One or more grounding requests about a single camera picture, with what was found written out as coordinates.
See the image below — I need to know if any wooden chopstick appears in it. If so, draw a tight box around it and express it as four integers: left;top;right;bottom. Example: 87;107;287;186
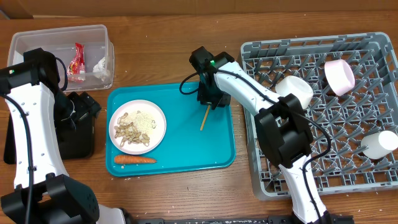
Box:
200;105;211;131

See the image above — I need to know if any white bowl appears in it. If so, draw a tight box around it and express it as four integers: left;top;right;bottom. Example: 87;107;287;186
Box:
275;75;313;109

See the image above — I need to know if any teal serving tray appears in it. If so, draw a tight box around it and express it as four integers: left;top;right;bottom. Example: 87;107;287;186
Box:
105;83;236;177

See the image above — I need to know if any clear plastic bin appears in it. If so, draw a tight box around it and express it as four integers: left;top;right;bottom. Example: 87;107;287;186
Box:
6;24;115;95

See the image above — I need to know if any pink bowl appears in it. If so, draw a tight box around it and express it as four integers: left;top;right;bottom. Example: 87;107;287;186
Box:
324;59;355;96

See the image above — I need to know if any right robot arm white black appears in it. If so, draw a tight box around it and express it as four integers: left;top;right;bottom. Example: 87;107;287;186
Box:
189;47;333;223

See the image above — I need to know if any grey dishwasher rack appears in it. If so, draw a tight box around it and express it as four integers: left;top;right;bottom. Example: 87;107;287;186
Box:
239;32;397;195

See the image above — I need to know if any white cup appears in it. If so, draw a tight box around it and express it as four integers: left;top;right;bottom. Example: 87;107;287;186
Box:
361;131;397;159

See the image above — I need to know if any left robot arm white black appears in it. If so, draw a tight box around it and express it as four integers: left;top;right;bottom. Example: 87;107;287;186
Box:
1;48;134;223

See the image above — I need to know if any orange carrot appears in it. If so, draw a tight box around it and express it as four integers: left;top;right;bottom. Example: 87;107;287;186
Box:
114;155;157;164

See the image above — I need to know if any red snack wrapper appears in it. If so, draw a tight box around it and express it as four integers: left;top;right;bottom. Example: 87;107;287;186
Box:
67;43;86;83

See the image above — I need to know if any black plastic tray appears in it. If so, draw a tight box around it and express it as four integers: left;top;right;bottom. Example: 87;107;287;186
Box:
3;90;95;165

